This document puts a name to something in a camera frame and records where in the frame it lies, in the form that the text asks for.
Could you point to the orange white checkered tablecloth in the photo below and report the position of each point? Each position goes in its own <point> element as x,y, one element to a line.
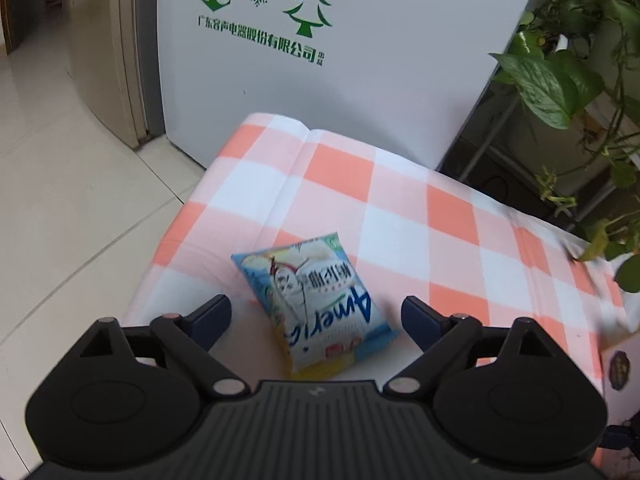
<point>400,210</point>

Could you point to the black metal plant rack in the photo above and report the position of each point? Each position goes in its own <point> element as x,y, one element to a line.
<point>490,180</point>

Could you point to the light blue snack packet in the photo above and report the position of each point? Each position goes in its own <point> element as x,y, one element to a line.
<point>320,300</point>

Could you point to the silver refrigerator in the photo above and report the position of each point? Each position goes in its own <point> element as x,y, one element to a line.
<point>115,60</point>

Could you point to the green pothos plant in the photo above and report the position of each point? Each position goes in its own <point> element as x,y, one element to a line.
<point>550,85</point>

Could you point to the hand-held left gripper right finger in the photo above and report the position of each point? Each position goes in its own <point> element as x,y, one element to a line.
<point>417,317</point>

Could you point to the white freezer with green print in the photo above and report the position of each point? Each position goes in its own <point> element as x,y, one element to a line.
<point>375,110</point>

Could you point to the cardboard box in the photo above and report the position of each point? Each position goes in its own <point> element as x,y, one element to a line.
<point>622,375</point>

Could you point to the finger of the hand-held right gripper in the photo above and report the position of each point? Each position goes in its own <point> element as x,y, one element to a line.
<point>622,439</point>

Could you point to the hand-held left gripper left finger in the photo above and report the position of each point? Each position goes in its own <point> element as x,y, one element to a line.
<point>215,317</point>

